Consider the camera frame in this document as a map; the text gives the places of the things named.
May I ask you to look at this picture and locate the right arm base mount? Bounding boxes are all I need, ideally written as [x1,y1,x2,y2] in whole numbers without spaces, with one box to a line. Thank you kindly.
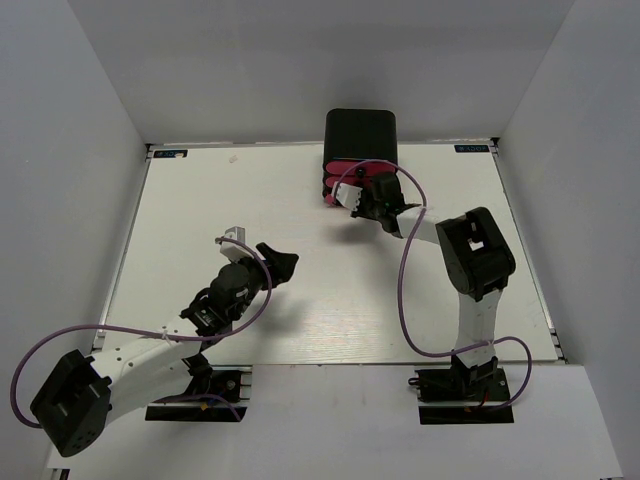
[408,368,514,425]

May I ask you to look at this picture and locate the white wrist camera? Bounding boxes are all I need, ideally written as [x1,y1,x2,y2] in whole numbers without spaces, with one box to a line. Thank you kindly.
[328,182,363,211]
[215,226,252,263]

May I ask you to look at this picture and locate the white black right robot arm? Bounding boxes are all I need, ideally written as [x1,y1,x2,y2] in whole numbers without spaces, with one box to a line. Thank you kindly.
[334,172,516,399]

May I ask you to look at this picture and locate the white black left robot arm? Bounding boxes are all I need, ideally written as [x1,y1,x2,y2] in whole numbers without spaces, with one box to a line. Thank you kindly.
[30,240,299,458]

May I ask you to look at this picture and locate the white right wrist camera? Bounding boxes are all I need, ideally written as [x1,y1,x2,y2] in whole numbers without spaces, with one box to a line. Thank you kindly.
[328,182,363,211]

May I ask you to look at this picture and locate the black pink drawer organizer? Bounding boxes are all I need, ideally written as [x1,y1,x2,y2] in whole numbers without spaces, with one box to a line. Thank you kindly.
[322,108,398,205]

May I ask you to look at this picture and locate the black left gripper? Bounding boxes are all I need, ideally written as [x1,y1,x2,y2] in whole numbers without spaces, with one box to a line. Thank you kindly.
[229,243,299,321]

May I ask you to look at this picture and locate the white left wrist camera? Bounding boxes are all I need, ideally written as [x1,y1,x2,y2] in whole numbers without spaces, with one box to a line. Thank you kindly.
[215,226,252,263]

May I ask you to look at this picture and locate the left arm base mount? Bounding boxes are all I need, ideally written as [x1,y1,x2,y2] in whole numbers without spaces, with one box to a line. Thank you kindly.
[145,354,252,423]

